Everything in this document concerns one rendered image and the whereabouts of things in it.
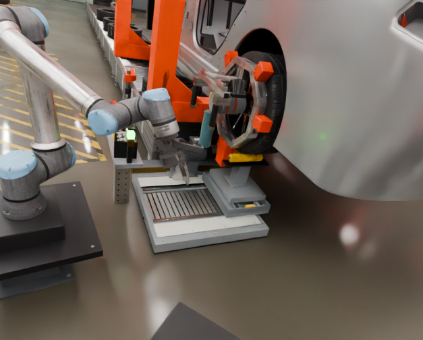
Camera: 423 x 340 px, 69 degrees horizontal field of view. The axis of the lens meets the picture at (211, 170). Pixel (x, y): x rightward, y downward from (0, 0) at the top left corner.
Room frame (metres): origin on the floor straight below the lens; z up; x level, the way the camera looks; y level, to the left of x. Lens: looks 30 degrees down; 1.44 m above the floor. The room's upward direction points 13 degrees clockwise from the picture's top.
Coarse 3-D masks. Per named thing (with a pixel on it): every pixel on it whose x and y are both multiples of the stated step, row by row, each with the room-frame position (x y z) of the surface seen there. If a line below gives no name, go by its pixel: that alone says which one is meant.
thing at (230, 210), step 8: (208, 176) 2.14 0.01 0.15; (208, 184) 2.04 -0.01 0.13; (216, 184) 2.05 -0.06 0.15; (216, 192) 1.92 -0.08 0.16; (216, 200) 1.89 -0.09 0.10; (224, 200) 1.85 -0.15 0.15; (264, 200) 1.96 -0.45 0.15; (224, 208) 1.77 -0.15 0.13; (232, 208) 1.75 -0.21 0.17; (240, 208) 1.77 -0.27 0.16; (248, 208) 1.81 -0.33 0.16; (256, 208) 1.84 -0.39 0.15; (264, 208) 1.88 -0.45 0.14; (232, 216) 1.75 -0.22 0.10; (240, 216) 1.78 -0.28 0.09
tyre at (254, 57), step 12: (252, 60) 2.01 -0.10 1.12; (264, 60) 1.90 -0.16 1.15; (276, 60) 1.93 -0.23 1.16; (276, 72) 1.83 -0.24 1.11; (228, 84) 2.22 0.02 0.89; (276, 84) 1.76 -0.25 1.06; (276, 96) 1.73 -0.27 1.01; (276, 108) 1.71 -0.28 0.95; (276, 120) 1.70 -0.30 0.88; (264, 132) 1.71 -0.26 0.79; (276, 132) 1.72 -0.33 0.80; (252, 144) 1.78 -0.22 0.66; (264, 144) 1.73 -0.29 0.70
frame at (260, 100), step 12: (240, 60) 1.97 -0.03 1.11; (228, 72) 2.10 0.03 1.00; (252, 72) 1.82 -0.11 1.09; (252, 84) 1.79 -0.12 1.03; (264, 96) 1.75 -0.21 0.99; (252, 108) 1.73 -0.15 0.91; (264, 108) 1.73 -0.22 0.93; (252, 120) 1.70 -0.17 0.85; (228, 132) 2.00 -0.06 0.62; (252, 132) 1.72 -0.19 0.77; (228, 144) 1.88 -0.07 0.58; (240, 144) 1.83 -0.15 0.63
